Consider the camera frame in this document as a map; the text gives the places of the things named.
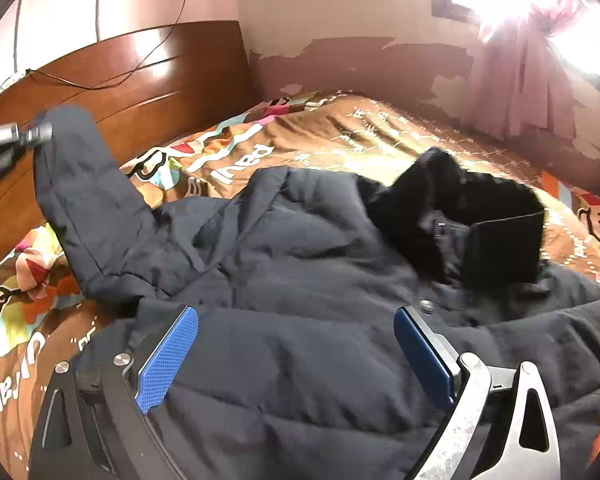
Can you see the wooden headboard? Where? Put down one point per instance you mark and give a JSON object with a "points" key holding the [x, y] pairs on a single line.
{"points": [[130, 85]]}

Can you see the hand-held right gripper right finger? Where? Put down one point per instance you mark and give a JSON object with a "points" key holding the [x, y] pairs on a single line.
{"points": [[425, 355]]}

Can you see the white wall socket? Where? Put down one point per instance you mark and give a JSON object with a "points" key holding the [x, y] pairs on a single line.
{"points": [[12, 79]]}

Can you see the wide pink curtain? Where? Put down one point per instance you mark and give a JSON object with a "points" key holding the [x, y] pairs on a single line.
{"points": [[525, 85]]}

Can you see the dark navy puffer jacket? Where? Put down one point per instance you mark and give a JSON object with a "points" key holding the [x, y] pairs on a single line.
{"points": [[305, 270]]}

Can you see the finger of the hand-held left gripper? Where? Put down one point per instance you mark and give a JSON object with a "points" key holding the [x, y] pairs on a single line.
{"points": [[10, 135]]}

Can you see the white wall conduit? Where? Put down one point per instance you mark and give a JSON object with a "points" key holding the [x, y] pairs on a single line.
{"points": [[98, 0], [18, 25]]}

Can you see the brown printed bedspread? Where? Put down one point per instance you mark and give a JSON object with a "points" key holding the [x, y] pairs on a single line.
{"points": [[330, 125]]}

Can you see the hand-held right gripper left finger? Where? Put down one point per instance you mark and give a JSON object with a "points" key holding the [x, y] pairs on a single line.
{"points": [[167, 360]]}

